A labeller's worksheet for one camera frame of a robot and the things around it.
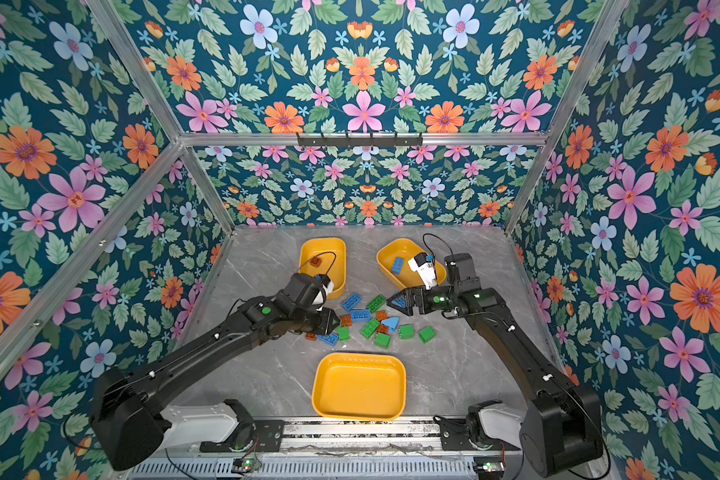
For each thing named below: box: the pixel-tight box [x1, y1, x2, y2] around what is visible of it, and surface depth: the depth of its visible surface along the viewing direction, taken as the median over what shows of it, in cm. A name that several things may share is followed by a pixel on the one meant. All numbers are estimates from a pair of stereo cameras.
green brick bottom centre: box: [374, 333, 391, 349], surface depth 90 cm
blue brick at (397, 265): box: [392, 257, 405, 275], surface depth 109 cm
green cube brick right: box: [399, 325, 414, 340], surface depth 92 cm
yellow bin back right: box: [377, 238, 447, 290], surface depth 109 cm
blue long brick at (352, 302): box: [342, 292, 362, 311], surface depth 99 cm
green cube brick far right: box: [418, 326, 437, 344], surface depth 91 cm
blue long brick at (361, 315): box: [351, 310, 371, 322], surface depth 95 cm
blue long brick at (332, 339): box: [316, 333, 339, 346], surface depth 91 cm
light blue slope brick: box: [381, 317, 400, 333], surface depth 93 cm
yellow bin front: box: [311, 352, 407, 421], surface depth 83 cm
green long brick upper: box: [366, 294, 387, 313], surface depth 99 cm
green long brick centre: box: [360, 318, 381, 339], surface depth 92 cm
